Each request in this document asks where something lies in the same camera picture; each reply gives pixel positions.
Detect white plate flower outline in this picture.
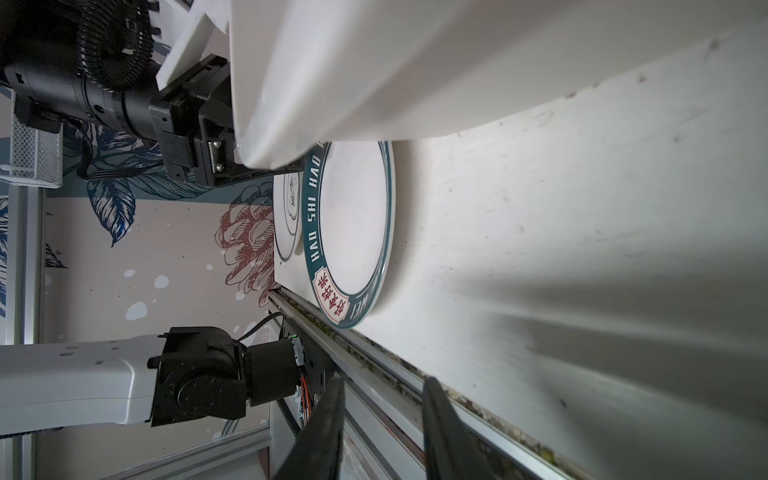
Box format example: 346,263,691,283
273,172,302,262

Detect white plastic bin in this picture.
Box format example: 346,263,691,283
229,1,767,170

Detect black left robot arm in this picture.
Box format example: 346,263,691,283
1,51,302,436

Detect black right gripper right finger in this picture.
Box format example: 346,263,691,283
421,377,494,480

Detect green rim plate front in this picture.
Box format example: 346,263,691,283
301,141,396,329

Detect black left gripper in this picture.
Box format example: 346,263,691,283
149,54,252,188

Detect white mesh wall shelf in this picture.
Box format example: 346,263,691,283
1,94,63,189

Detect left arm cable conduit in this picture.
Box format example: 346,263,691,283
74,0,156,92

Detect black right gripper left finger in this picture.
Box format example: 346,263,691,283
274,377,345,480

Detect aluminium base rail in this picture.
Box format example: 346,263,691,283
269,288,571,479

